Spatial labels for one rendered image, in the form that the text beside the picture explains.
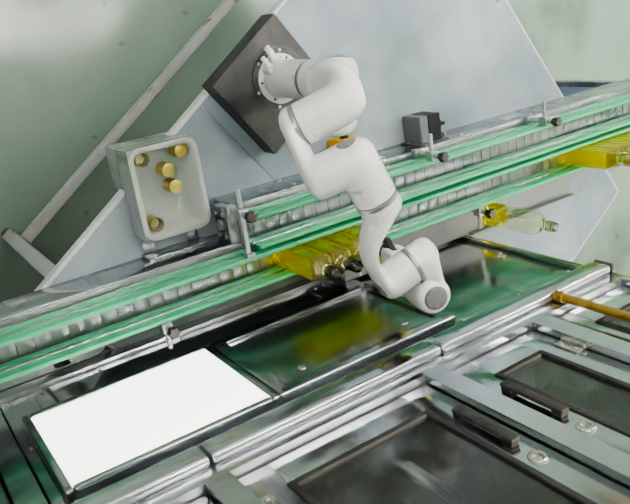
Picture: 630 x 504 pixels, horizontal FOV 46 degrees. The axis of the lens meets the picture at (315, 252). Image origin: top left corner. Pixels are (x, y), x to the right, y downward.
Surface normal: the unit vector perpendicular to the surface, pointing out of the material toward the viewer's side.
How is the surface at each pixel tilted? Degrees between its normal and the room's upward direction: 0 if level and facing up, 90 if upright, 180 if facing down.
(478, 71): 0
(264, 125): 1
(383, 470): 90
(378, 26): 0
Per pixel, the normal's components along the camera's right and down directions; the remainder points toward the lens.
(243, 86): 0.54, 0.22
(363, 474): -0.14, -0.93
